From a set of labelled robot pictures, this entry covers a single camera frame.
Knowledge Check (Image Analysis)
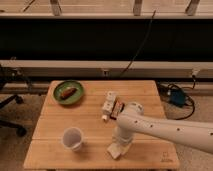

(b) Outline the white tube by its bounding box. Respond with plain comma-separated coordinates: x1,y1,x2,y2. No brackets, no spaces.
102,91,117,122

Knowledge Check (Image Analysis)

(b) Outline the green plate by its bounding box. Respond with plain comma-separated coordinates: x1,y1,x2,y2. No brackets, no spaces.
53,80,84,105

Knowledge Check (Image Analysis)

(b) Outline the black office chair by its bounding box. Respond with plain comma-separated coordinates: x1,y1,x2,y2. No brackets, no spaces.
0,63,28,138

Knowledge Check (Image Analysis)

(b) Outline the white sponge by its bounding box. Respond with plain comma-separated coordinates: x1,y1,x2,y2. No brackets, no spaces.
107,142,128,160

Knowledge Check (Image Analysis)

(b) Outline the blue power box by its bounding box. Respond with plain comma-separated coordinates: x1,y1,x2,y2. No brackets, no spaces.
169,90,186,107

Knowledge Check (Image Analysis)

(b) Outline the black cable on floor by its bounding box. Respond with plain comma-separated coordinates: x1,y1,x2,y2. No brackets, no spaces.
157,74,197,121

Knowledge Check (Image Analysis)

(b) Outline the black hanging cable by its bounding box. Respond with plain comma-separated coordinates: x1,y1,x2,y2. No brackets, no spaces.
118,9,157,77

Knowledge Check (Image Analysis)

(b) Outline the wooden folding table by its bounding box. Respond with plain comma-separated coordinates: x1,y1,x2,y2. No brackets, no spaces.
24,80,179,170

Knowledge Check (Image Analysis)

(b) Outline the brown pastry on plate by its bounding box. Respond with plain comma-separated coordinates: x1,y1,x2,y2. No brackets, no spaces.
60,88,76,100

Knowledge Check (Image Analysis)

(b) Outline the dark red candy bar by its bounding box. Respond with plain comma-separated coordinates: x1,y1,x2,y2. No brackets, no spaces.
110,101,125,120

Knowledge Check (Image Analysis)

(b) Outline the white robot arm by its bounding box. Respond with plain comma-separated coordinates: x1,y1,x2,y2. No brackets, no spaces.
115,102,213,154

